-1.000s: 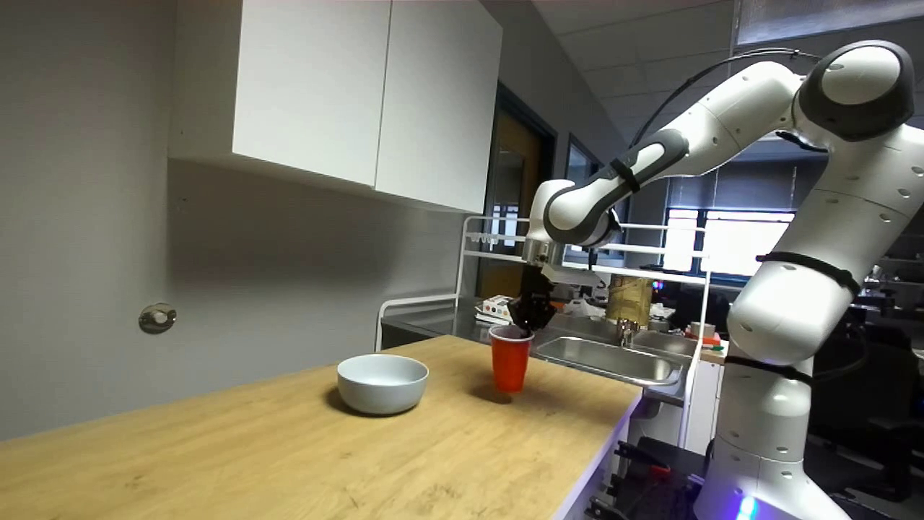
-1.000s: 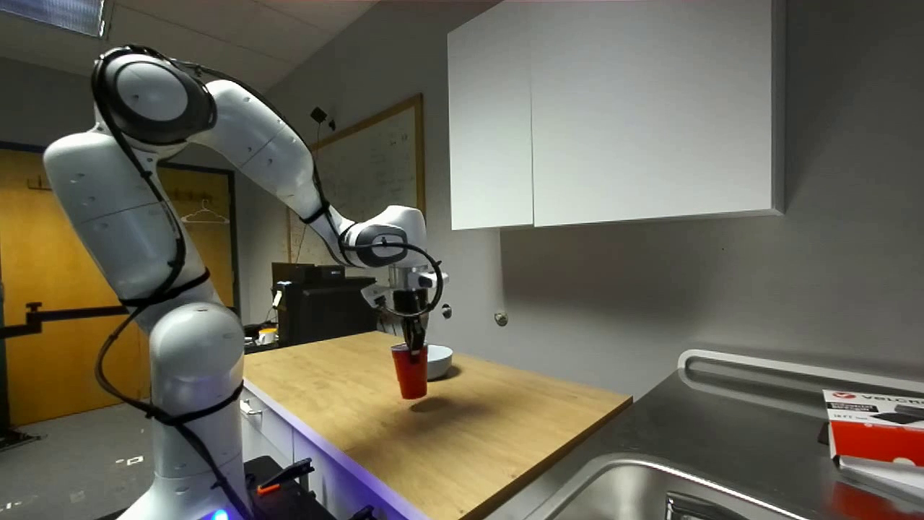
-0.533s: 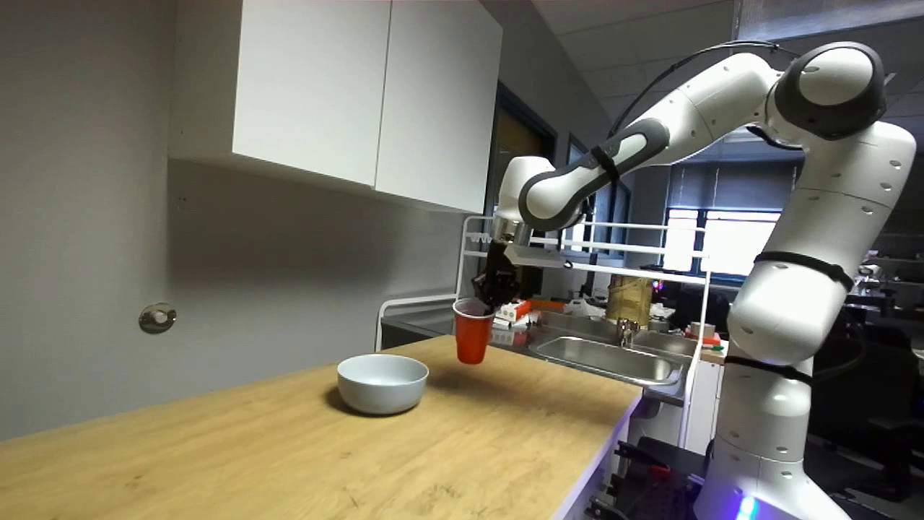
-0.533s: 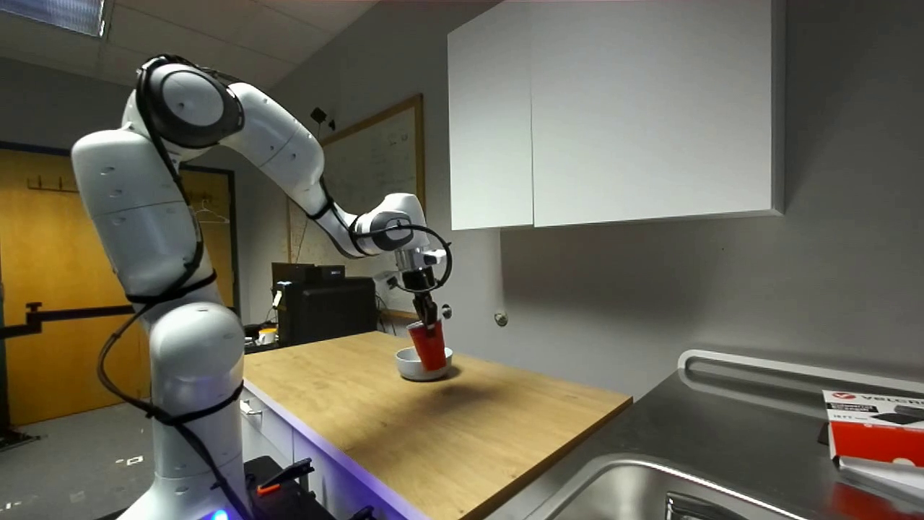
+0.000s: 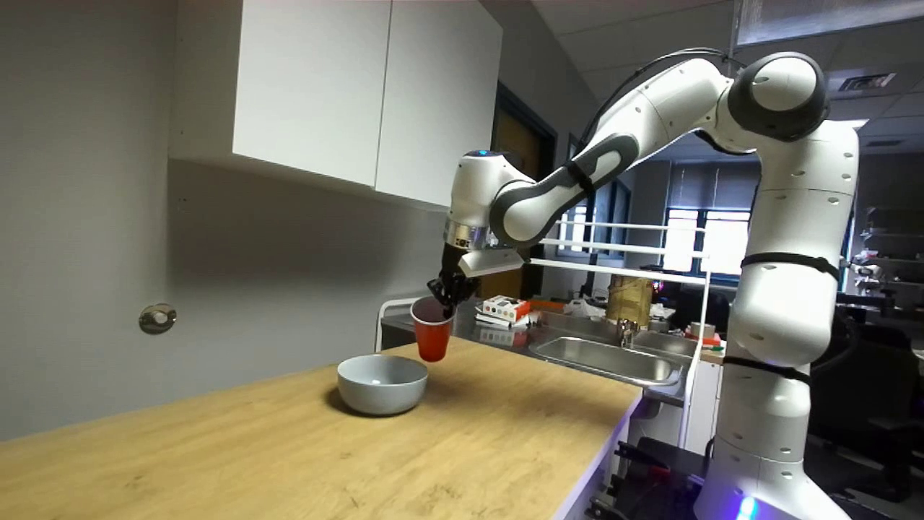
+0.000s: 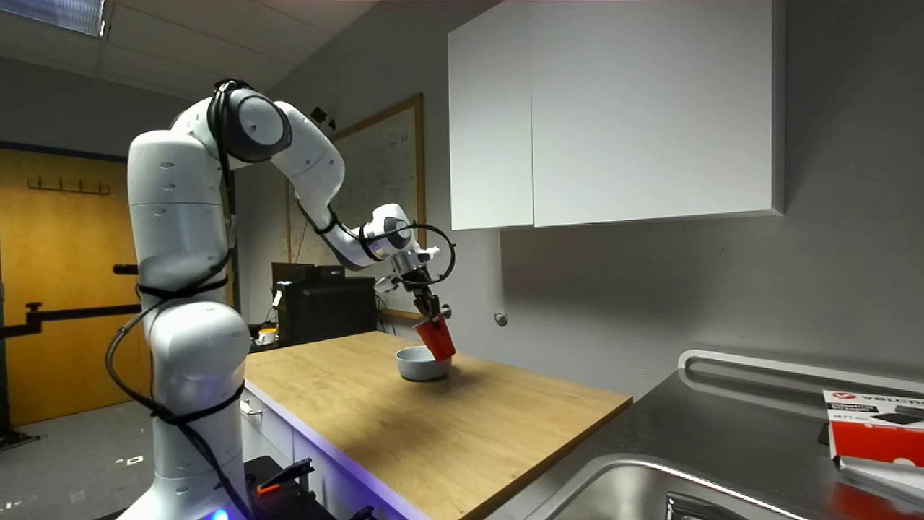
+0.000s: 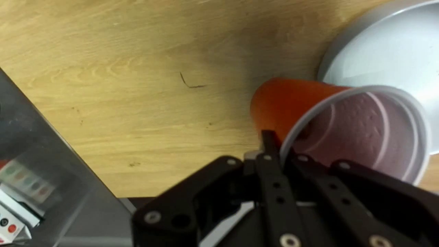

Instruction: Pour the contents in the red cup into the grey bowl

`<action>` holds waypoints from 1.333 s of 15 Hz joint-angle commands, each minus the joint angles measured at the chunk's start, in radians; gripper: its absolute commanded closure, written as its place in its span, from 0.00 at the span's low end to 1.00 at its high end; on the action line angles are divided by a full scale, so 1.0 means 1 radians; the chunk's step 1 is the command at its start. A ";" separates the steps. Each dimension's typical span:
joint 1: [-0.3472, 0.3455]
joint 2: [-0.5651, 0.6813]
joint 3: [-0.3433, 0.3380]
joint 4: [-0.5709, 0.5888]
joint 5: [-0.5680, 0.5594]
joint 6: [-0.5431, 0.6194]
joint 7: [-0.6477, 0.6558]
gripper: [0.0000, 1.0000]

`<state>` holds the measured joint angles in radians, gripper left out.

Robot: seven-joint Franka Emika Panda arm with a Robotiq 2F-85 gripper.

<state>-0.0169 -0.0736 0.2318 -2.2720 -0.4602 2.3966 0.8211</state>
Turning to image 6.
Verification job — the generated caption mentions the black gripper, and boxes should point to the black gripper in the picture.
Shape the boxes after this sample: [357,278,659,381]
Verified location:
[385,252,454,326]

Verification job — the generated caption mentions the red plastic cup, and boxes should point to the red plastic cup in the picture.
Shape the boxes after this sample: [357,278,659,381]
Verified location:
[414,314,459,368]

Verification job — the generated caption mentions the grey round bowl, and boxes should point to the grey round bowl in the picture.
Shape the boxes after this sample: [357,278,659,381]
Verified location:
[392,348,454,385]

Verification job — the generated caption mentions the black box-shaped device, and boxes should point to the black box-shaped device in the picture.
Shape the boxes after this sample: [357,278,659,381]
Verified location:
[268,260,379,349]

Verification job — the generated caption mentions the wood-framed whiteboard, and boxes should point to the wood-framed whiteboard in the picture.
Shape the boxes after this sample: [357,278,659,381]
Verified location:
[287,93,431,268]

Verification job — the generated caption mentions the white base cabinet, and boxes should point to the white base cabinet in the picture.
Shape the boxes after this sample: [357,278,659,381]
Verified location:
[238,381,418,520]

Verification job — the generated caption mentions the black and red controller box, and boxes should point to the black and red controller box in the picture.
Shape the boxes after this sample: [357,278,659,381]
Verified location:
[242,453,342,520]

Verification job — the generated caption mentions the stainless steel sink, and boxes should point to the stainless steel sink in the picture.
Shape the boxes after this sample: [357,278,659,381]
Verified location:
[525,453,805,520]

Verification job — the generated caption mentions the yellow wooden door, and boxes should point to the yellow wooden door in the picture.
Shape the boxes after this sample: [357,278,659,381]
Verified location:
[0,145,155,430]

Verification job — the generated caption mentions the red and white box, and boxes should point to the red and white box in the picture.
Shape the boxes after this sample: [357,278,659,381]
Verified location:
[821,388,924,499]

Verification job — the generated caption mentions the ceiling light panel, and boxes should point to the ceiling light panel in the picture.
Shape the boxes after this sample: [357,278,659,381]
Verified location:
[0,0,109,41]

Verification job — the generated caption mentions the white wall cabinet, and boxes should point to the white wall cabinet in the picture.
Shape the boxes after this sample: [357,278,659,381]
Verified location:
[444,0,788,235]

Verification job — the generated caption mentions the grey metal rail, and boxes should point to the grey metal rail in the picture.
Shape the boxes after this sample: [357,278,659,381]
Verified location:
[675,348,924,400]

